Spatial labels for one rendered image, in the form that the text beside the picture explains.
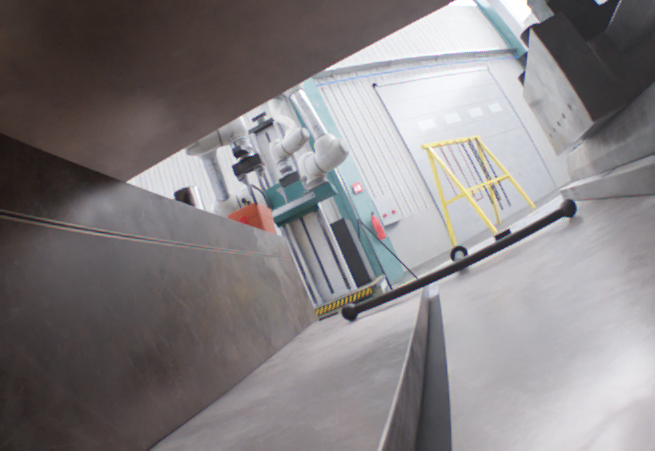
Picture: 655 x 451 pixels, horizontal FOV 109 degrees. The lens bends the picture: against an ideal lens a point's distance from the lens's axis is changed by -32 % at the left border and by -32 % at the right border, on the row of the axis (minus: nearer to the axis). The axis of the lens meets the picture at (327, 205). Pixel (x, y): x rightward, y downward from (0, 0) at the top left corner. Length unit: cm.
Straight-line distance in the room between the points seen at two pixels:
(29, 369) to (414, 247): 845
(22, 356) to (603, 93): 86
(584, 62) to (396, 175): 849
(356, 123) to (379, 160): 120
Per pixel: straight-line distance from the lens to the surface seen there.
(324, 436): 28
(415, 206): 895
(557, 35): 72
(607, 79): 70
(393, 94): 1035
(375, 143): 924
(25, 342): 36
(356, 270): 254
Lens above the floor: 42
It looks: 12 degrees up
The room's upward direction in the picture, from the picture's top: 24 degrees counter-clockwise
